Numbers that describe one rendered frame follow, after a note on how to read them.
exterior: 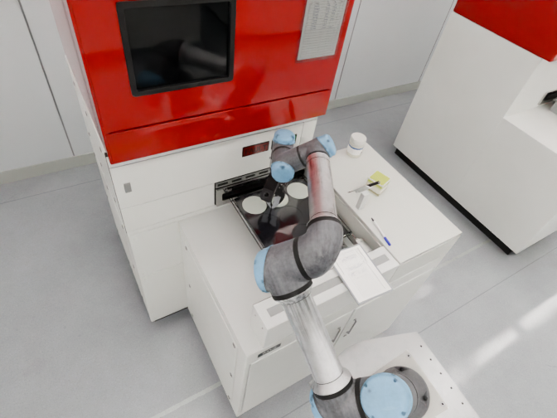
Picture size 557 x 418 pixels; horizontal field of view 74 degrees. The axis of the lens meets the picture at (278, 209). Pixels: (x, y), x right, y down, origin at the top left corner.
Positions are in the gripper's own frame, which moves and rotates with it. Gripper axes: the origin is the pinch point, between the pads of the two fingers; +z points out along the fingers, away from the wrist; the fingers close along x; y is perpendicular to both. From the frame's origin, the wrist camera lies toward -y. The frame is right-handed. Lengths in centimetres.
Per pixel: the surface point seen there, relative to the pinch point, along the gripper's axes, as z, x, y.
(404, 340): 9, -62, -31
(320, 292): -4.3, -28.6, -33.1
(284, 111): -37.2, 3.6, 11.9
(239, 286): 9.3, -0.6, -34.0
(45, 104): 37, 170, 55
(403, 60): 52, -45, 301
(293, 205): 1.3, -7.7, 6.0
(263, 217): 1.4, 1.1, -5.6
